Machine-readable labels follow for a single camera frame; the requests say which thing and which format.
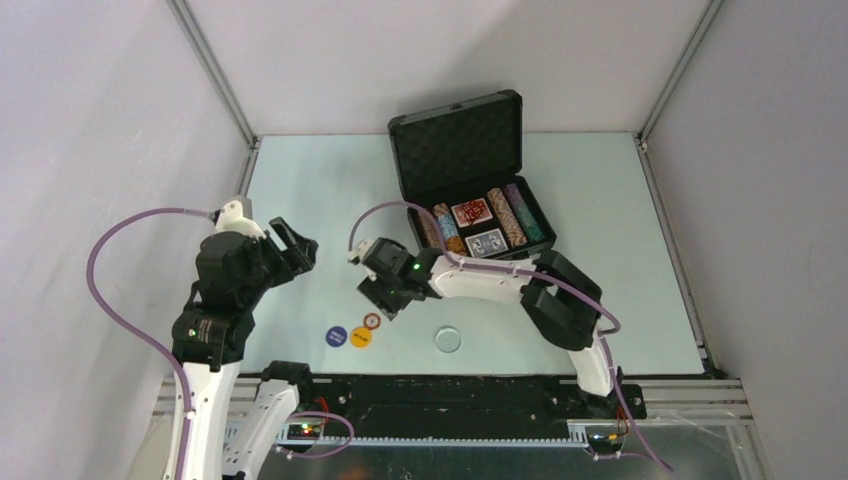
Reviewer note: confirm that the blue small blind button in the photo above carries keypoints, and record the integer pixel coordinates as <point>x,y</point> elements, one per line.
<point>336,336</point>

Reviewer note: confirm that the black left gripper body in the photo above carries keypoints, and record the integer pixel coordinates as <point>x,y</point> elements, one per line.
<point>273,266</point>

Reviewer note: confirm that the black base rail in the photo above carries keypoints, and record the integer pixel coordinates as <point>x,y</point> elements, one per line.
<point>436,407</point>

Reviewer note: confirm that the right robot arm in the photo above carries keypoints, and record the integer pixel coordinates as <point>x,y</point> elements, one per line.
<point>562,302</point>

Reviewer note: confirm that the blue playing card deck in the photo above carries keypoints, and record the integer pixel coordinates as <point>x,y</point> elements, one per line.
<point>487,244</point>

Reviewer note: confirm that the pink brown chip stack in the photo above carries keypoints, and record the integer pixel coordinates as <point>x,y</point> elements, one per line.
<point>511,227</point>

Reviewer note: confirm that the blue orange chip stack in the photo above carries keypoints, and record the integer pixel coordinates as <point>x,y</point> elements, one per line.
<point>449,230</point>

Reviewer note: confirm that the black poker case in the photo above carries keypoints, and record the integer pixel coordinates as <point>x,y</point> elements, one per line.
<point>456,153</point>

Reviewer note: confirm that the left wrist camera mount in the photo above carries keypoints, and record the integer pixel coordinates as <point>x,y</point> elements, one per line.
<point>235,215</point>

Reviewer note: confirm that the red dice set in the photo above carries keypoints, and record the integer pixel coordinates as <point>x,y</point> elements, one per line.
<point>472,212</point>

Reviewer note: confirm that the clear dealer button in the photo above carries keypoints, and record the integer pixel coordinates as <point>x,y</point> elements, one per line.
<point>447,340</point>

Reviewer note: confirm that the orange poker chip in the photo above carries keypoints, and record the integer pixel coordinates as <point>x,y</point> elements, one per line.
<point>372,321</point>

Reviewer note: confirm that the purple green chip stack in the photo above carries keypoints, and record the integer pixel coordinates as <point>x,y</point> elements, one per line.
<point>523,214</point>

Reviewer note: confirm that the yellow big blind button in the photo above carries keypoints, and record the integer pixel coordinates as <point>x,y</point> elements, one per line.
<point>361,337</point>

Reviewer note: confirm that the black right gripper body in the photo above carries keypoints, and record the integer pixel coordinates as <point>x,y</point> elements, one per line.
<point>386,295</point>

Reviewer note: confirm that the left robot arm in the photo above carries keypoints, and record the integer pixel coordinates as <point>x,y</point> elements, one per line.
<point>209,352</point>

